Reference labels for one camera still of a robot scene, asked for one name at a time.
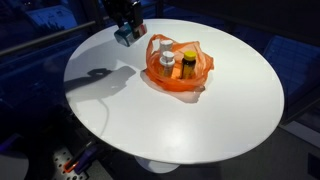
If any grey perforated mounting board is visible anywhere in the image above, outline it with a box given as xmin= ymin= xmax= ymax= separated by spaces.
xmin=51 ymin=147 xmax=92 ymax=180

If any dark bottle with yellow cap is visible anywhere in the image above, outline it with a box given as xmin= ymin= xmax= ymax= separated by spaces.
xmin=180 ymin=50 xmax=198 ymax=80

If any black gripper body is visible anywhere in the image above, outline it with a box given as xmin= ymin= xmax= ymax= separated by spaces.
xmin=102 ymin=0 xmax=142 ymax=22

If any orange plastic bag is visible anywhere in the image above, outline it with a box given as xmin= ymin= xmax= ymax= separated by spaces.
xmin=145 ymin=33 xmax=215 ymax=93

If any white table pedestal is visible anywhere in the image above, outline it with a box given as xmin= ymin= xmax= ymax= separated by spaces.
xmin=134 ymin=155 xmax=181 ymax=175

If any grey metal rail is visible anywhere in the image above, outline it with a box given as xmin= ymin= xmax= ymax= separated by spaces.
xmin=0 ymin=19 xmax=101 ymax=57

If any amber bottle with white cap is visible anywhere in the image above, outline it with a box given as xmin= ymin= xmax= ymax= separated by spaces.
xmin=158 ymin=50 xmax=176 ymax=78

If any orange and black clamp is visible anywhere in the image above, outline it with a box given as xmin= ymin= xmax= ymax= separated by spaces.
xmin=63 ymin=142 xmax=95 ymax=174

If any tall white pill bottle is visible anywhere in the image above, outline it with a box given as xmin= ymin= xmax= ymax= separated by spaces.
xmin=158 ymin=38 xmax=175 ymax=58

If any purple clamp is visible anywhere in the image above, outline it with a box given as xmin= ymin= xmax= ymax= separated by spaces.
xmin=73 ymin=146 xmax=99 ymax=176

